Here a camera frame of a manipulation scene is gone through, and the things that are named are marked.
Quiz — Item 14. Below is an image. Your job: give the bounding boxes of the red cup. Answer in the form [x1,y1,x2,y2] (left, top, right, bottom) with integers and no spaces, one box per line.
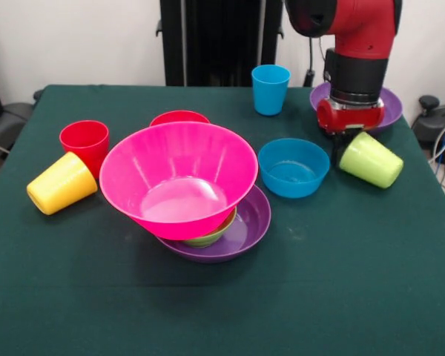
[59,119,110,179]

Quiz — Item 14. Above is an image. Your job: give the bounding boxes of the blue bowl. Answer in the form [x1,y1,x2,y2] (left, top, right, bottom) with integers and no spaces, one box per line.
[258,137,331,200]

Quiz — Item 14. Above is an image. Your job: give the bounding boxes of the green ribbed bowl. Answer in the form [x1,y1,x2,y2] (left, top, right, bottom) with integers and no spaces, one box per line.
[183,207,238,248]

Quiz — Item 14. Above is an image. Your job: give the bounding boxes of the green cup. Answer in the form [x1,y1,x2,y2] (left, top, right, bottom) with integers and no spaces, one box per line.
[338,131,404,189]

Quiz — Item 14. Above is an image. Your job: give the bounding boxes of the large pink bowl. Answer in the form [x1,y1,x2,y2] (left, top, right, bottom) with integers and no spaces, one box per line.
[99,121,260,241]

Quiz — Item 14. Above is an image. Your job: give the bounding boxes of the purple bowl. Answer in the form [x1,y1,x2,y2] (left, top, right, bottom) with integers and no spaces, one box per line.
[309,82,403,136]
[157,184,272,264]

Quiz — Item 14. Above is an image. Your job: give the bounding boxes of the red bowl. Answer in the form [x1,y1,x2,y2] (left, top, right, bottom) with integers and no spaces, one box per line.
[149,110,211,129]

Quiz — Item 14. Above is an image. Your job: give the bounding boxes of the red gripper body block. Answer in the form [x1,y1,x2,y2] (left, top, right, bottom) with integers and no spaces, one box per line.
[316,97,386,135]

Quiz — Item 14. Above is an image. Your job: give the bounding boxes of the black office chair base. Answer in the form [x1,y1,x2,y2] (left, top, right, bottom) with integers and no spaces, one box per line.
[0,88,44,153]
[411,95,445,165]

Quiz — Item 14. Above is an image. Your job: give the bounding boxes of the tangled floor cables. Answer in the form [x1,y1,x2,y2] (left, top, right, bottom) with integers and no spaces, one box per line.
[428,118,445,201]

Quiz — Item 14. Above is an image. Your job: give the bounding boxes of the yellow cup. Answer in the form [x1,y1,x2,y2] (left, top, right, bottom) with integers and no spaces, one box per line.
[26,151,99,216]

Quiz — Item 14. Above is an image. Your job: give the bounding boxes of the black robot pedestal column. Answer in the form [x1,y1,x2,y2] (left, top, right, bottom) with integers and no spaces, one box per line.
[156,0,287,88]

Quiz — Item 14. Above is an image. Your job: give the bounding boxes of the blue cup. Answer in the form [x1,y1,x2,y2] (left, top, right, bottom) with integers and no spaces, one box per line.
[251,65,291,116]

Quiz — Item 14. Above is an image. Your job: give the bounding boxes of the dark green table cloth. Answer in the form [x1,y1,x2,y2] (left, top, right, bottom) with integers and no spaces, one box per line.
[0,84,445,356]

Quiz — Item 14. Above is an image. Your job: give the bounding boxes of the black wall cable with plug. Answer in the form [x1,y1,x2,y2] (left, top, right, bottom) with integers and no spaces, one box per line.
[304,35,328,88]

